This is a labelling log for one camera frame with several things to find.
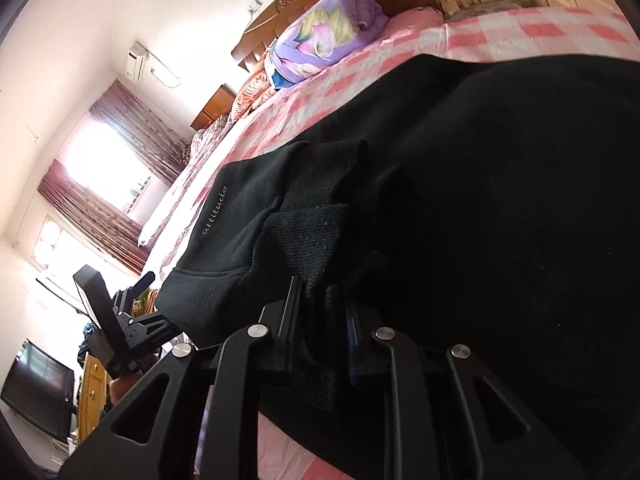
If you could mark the yellow wooden cabinet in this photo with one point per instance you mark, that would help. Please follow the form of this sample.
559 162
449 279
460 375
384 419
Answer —
92 396

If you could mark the wooden nightstand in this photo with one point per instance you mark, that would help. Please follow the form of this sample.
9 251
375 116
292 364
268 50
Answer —
219 104

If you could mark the black television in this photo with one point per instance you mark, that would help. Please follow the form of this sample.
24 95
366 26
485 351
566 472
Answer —
41 390

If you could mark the pink checkered bed sheet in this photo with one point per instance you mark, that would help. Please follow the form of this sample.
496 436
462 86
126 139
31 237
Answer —
494 38

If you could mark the cluttered bedside table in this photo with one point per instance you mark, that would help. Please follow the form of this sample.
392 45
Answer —
458 10

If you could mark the black pants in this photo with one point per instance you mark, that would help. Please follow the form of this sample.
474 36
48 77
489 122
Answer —
506 194

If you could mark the pink pillow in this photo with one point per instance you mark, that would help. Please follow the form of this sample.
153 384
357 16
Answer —
421 17

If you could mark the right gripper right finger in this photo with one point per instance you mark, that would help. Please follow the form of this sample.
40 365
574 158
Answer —
425 405

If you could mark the dark red lower curtain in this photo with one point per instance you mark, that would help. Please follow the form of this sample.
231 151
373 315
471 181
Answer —
105 226

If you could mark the orange patterned pillow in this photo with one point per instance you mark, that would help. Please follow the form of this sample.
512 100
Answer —
257 90

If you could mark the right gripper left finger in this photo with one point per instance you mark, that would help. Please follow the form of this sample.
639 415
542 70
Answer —
194 414

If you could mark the dark red upper curtain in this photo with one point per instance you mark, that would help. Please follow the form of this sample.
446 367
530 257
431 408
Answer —
158 146

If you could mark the purple floral pillow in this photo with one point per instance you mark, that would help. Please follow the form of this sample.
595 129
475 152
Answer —
321 37

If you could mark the white air conditioner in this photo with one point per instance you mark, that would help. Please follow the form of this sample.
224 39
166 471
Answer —
136 58

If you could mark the dark red curtain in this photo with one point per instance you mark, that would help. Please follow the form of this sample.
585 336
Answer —
158 146
105 226

